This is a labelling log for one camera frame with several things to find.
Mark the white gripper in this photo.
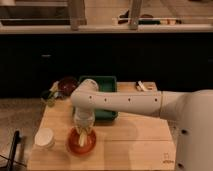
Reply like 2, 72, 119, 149
74, 108, 95, 135

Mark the yellow banana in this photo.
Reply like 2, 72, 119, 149
79, 131, 87, 147

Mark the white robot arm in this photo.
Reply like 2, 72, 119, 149
71, 79, 213, 171

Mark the red orange bowl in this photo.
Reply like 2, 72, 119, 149
66, 127, 96, 156

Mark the dark red bowl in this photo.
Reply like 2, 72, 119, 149
58, 76, 78, 96

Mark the white cup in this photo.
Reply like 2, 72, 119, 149
34, 128, 54, 148

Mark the small green cup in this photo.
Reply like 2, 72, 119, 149
41, 90, 55, 107

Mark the green plastic tray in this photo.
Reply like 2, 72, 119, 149
70, 75, 118, 121

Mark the black tripod stand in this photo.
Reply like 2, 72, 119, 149
0, 131, 21, 171

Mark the left wooden post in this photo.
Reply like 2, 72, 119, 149
67, 0, 87, 31

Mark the wooden post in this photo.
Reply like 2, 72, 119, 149
129, 0, 142, 30
67, 0, 87, 31

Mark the right wooden post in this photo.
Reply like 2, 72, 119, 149
129, 0, 142, 30

